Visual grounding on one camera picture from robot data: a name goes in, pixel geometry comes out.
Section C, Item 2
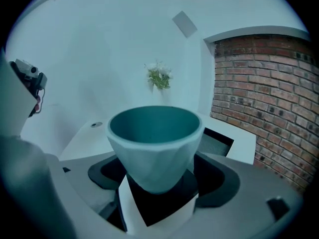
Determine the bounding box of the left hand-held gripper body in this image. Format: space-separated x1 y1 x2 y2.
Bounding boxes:
0 47 78 239

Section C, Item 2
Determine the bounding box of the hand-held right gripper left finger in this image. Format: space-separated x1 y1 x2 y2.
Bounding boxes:
49 152 128 236

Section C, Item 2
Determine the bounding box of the white vase with flowers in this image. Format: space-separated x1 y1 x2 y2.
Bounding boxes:
144 60 174 94

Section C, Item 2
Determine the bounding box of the white table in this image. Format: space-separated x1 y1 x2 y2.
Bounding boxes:
58 111 257 166

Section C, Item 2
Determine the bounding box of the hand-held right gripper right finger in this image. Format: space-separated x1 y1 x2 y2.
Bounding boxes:
174 152 305 239

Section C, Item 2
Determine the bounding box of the white cup with teal inside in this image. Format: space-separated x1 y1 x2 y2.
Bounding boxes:
106 105 205 194

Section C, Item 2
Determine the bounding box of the square ceiling vent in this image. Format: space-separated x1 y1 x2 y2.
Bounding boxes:
171 10 199 38

